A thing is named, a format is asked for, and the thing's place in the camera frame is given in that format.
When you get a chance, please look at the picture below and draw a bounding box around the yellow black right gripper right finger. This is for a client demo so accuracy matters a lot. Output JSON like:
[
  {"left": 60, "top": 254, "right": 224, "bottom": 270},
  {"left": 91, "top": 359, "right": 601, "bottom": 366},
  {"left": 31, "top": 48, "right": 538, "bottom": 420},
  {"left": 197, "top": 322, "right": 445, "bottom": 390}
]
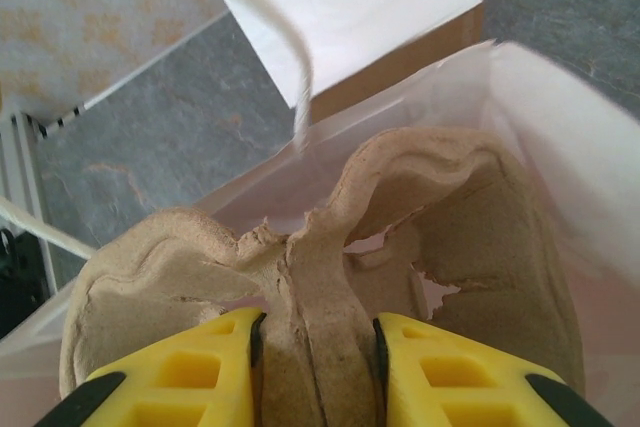
[{"left": 372, "top": 311, "right": 616, "bottom": 427}]

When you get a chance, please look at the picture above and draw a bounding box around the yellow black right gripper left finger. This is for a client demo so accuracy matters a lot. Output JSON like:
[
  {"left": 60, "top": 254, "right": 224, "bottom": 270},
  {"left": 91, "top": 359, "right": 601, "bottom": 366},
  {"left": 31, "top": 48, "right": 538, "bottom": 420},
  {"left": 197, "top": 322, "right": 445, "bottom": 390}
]
[{"left": 29, "top": 306, "right": 269, "bottom": 427}]

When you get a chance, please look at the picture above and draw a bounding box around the brown pulp cup carrier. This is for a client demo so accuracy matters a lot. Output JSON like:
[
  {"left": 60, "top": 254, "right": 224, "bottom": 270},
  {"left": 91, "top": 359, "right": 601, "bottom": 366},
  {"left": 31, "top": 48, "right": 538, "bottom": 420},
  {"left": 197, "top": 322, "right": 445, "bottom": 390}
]
[{"left": 58, "top": 126, "right": 586, "bottom": 427}]

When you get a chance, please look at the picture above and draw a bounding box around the white red printed paper bag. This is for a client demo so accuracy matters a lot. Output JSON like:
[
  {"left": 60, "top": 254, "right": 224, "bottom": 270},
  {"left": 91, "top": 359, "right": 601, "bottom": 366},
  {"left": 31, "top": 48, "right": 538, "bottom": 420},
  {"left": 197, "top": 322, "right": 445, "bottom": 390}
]
[{"left": 0, "top": 0, "right": 640, "bottom": 427}]

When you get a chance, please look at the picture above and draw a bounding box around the brown cardboard box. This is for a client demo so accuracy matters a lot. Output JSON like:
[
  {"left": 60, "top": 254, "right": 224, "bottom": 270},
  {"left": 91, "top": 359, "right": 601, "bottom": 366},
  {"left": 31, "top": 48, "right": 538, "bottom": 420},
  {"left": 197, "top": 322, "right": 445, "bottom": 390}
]
[{"left": 309, "top": 4, "right": 485, "bottom": 123}]

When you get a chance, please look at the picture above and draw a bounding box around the white paper napkin stack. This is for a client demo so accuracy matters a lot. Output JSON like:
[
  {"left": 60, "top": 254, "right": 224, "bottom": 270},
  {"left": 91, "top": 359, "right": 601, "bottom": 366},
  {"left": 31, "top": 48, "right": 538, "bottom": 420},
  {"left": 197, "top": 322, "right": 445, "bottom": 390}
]
[{"left": 223, "top": 0, "right": 484, "bottom": 108}]

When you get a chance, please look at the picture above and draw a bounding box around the wide aluminium base rail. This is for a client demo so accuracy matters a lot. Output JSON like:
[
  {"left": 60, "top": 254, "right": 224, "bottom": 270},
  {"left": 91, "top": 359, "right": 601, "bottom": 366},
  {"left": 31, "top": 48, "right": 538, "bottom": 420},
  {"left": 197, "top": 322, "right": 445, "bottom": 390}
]
[{"left": 0, "top": 109, "right": 56, "bottom": 258}]

